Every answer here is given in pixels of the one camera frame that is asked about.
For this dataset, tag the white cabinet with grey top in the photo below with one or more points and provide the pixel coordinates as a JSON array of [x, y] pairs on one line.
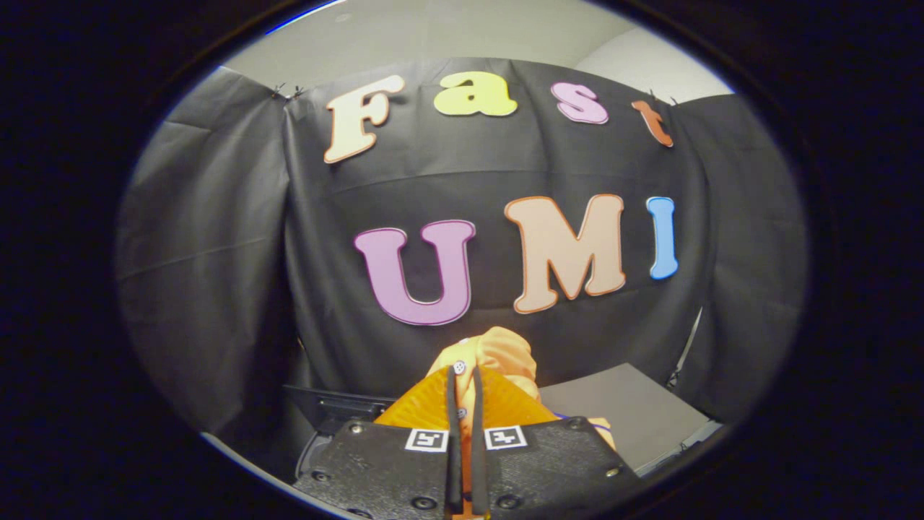
[[635, 412]]

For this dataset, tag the black backdrop cloth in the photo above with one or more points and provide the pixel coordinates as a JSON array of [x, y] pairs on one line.
[[216, 253]]

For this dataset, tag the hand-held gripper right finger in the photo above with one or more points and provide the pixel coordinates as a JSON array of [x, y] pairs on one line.
[[478, 462]]

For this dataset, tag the dark grey washing machine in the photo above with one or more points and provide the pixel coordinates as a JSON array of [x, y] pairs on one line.
[[325, 426]]

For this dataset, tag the thin backdrop stand pole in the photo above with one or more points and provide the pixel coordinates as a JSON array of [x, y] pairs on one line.
[[686, 347]]

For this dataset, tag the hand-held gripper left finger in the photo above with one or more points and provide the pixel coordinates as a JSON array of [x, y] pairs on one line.
[[453, 462]]

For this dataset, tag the yellow shirt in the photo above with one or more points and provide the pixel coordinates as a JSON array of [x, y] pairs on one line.
[[498, 354]]

